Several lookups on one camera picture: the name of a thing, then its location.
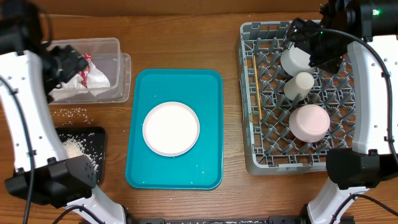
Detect red snack wrapper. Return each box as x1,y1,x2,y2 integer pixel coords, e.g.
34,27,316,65
78,54,91,88

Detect white napkin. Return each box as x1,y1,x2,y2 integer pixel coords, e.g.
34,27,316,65
87,62,110,96
50,74,88,101

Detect white cup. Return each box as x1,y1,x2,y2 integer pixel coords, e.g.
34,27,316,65
284,72,314,101

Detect wooden chopstick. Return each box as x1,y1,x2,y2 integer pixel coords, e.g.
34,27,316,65
253,53,262,121

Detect small pink plate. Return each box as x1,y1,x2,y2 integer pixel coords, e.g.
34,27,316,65
289,105,330,142

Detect large pink plate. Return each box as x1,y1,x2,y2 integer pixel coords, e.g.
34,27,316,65
142,101,200,157

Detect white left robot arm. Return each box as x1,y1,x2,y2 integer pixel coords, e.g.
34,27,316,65
1,1,134,223

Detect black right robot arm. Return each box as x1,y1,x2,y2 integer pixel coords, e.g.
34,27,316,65
287,0,397,223

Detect grey dishwasher rack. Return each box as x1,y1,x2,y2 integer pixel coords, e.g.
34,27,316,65
238,21,355,175

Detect clear plastic bin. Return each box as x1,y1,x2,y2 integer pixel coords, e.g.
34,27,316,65
49,37,132,105

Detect scattered rice grains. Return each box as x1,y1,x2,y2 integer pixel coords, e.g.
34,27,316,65
51,107,94,127

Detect black plastic tray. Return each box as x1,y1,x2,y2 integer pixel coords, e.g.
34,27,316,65
55,126,106,184

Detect pile of rice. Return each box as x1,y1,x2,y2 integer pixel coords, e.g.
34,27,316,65
62,138,99,172

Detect teal serving tray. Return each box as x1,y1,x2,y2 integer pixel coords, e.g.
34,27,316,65
125,68,223,190

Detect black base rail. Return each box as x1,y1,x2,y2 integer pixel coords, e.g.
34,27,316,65
133,216,307,224

